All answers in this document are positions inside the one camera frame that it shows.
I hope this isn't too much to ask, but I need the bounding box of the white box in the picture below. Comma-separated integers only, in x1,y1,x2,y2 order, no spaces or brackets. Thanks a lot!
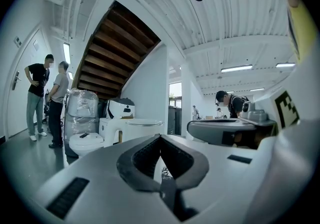
99,117,117,147

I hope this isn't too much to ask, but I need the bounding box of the cream white electric kettle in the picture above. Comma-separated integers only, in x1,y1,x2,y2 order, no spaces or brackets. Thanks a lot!
109,118,166,149

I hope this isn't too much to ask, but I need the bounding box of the metal door handle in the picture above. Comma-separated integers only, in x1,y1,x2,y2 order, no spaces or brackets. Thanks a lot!
11,70,22,91

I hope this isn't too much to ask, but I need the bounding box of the window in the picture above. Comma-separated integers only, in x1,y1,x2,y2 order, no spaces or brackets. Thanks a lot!
168,82,183,107

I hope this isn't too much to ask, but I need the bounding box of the yellow shirt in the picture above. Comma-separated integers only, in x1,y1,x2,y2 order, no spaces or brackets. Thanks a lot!
287,5,319,65

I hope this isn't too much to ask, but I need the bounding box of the white door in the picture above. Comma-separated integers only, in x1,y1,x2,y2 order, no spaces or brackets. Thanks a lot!
6,27,52,139

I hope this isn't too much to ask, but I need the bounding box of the white round appliance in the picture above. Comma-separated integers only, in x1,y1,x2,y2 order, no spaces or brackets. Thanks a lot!
68,132,105,157

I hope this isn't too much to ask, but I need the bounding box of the dark wooden staircase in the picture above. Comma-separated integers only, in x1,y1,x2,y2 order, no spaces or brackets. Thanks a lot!
71,0,162,101

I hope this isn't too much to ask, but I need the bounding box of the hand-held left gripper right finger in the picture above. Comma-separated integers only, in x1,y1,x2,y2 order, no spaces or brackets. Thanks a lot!
159,134,258,224

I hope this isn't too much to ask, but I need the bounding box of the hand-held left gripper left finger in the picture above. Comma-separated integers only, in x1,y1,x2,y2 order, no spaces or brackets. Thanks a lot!
34,134,180,224

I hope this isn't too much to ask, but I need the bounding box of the grey shoulder strap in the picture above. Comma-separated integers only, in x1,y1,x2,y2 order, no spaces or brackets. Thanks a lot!
286,9,301,61

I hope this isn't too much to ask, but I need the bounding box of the plastic-wrapped robot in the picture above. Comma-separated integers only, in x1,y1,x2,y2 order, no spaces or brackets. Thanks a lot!
64,88,100,157

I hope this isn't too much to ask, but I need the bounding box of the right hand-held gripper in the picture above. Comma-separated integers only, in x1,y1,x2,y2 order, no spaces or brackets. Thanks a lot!
186,87,301,147

